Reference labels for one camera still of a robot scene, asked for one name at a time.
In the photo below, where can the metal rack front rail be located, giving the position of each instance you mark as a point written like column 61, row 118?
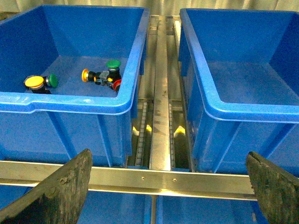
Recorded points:
column 138, row 181

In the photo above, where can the red mushroom push button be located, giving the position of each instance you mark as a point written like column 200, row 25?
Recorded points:
column 114, row 84

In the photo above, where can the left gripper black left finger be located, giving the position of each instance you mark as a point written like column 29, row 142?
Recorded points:
column 58, row 199

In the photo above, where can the metal roller track divider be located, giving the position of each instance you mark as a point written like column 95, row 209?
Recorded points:
column 160, row 140

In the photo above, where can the blue bin lower shelf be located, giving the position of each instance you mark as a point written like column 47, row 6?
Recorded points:
column 191, row 210

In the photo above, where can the blue bin lower left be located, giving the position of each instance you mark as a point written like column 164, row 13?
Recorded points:
column 99, row 207

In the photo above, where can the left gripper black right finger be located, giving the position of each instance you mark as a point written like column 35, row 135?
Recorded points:
column 276, row 190

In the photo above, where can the green push button lying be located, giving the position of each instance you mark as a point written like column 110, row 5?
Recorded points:
column 50, row 81

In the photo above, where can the green push button upright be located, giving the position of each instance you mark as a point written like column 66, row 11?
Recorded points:
column 114, row 69

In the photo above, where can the blue plastic bin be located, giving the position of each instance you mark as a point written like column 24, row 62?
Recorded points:
column 240, row 73
column 65, row 40

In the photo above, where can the blue plastic bin left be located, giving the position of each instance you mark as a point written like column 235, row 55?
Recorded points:
column 65, row 40

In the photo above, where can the yellow mushroom push button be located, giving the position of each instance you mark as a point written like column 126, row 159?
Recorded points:
column 99, row 78

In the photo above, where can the yellow push button left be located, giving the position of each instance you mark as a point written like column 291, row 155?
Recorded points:
column 36, row 84

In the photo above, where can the blue plastic bin centre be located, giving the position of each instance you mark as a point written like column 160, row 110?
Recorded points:
column 240, row 73

